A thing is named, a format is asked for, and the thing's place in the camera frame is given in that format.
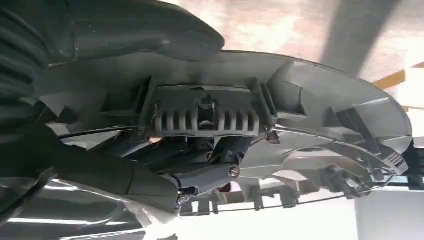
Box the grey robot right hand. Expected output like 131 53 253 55
0 0 253 214

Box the ribbed grey right arm sleeve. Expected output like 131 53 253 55
0 0 52 127

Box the clear plastic cover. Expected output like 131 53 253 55
0 178 180 240

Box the yellow tape strip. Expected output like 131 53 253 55
372 61 424 91

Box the braided black cable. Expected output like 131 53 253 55
0 168 58 227

